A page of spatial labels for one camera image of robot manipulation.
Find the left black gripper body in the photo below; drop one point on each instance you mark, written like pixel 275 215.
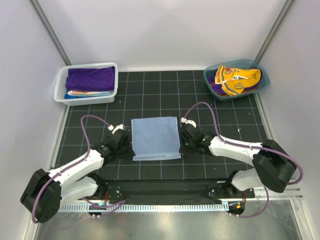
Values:
pixel 125 152

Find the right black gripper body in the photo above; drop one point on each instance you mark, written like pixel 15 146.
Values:
pixel 189 146

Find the light blue white towel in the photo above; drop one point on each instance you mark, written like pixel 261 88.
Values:
pixel 155 139

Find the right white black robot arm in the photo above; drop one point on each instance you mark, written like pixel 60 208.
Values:
pixel 270 166

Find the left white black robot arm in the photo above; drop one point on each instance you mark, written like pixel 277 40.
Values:
pixel 47 191

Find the orange patterned folded towel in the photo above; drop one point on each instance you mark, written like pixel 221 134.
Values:
pixel 77 93

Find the white plastic basket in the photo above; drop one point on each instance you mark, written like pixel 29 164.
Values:
pixel 60 89

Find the teal plastic bin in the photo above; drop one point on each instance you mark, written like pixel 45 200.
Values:
pixel 241 64

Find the yellow purple patterned towel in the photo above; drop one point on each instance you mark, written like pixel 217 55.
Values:
pixel 233 82

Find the blue folded towel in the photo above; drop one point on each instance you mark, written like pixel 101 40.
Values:
pixel 67 96

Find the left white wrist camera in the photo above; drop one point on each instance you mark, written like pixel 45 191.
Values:
pixel 118 127

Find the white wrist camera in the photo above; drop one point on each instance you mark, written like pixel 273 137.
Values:
pixel 118 127
pixel 191 122

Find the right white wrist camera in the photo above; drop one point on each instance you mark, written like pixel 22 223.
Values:
pixel 191 122

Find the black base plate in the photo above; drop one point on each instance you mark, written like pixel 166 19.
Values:
pixel 116 190

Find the white slotted cable duct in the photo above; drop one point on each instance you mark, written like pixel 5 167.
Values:
pixel 85 207

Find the aluminium rail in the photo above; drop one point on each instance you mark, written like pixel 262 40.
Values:
pixel 259 192

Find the left aluminium frame post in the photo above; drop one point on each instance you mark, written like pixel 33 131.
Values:
pixel 50 31

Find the aluminium frame post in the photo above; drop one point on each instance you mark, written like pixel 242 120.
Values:
pixel 282 15
pixel 50 31

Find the right aluminium frame post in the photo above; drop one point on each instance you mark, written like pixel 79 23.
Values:
pixel 282 15

